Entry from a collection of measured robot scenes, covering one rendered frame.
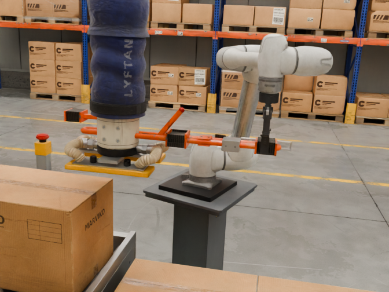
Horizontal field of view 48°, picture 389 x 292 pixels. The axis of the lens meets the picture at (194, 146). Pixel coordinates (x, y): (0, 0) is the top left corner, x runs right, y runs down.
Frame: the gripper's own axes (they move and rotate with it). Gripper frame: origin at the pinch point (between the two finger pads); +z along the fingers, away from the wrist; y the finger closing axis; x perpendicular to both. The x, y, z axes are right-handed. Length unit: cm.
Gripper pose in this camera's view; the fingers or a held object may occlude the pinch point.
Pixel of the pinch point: (264, 143)
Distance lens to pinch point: 172.9
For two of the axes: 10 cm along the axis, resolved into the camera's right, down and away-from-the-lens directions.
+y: -1.8, 2.4, -9.5
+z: -0.4, 9.7, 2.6
